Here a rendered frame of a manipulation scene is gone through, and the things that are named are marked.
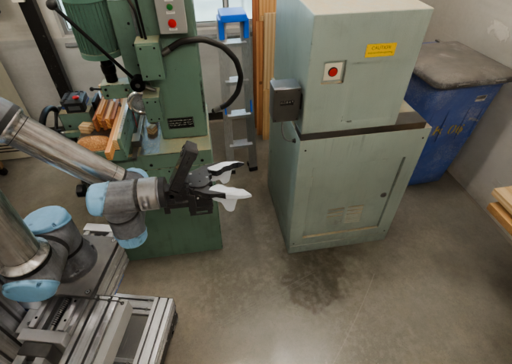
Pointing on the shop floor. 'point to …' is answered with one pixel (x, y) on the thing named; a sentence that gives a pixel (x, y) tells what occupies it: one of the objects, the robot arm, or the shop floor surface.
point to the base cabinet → (177, 228)
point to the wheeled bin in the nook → (450, 100)
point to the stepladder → (225, 14)
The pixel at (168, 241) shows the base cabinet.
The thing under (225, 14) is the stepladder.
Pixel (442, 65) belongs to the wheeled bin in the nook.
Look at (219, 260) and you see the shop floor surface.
